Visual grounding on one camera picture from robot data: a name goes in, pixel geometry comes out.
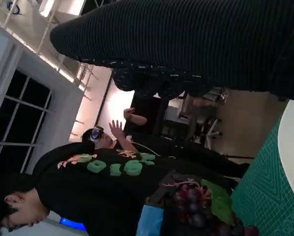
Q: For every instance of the person wearing headset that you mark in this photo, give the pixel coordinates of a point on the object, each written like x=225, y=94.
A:
x=112, y=141

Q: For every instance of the vr headset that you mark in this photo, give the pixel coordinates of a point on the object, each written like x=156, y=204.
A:
x=97, y=134

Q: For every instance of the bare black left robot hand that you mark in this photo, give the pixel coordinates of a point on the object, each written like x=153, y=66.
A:
x=151, y=218

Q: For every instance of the glowing blue screen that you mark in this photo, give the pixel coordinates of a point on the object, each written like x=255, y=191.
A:
x=71, y=224

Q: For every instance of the black office chair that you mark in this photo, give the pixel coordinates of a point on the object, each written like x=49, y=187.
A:
x=201, y=127

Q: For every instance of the dark grid window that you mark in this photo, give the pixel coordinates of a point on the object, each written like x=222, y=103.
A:
x=16, y=118

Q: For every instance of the person in black shirt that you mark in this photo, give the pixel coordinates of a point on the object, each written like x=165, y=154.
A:
x=92, y=191

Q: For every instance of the red toy grape bunch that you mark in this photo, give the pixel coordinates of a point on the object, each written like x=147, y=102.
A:
x=196, y=206

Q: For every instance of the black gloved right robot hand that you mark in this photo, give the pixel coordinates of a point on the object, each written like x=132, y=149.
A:
x=186, y=41

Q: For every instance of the white square plate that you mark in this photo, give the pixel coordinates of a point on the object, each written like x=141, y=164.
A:
x=293, y=152

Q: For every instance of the green cutting mat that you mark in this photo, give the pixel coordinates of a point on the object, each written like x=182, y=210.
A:
x=260, y=186

